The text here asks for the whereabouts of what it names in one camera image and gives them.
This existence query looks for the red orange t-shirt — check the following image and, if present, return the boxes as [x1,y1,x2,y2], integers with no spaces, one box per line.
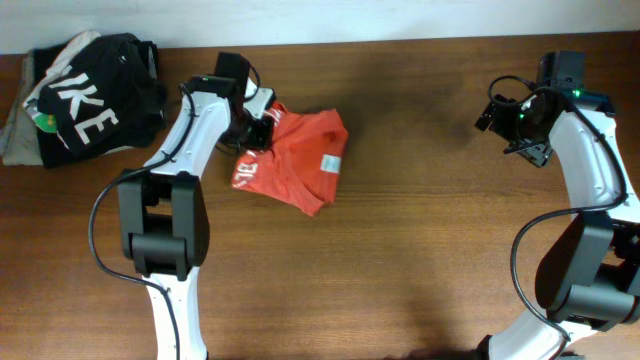
[231,101,348,216]

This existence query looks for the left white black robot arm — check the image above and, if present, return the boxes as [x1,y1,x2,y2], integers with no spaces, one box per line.
[116,52,276,359]

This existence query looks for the grey beige folded garment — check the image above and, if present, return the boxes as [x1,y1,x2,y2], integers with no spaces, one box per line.
[0,30,102,167]

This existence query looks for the white green printed folded garment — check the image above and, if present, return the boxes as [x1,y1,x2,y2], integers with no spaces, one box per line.
[23,75,70,150]

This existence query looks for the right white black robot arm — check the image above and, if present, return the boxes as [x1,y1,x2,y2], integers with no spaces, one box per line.
[474,51,639,359]

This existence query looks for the black folded shirt white letters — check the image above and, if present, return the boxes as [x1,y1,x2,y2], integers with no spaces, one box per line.
[37,33,169,158]

